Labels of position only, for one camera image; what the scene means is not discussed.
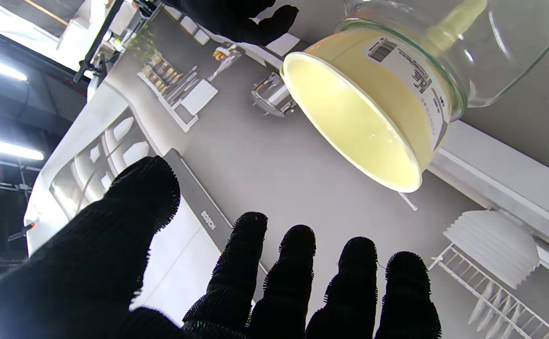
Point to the clear glass jar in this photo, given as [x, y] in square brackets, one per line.
[514, 47]

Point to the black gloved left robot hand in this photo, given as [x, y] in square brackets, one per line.
[90, 263]

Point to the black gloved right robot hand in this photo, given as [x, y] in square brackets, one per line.
[236, 19]

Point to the cream plastic funnel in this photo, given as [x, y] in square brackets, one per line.
[349, 117]

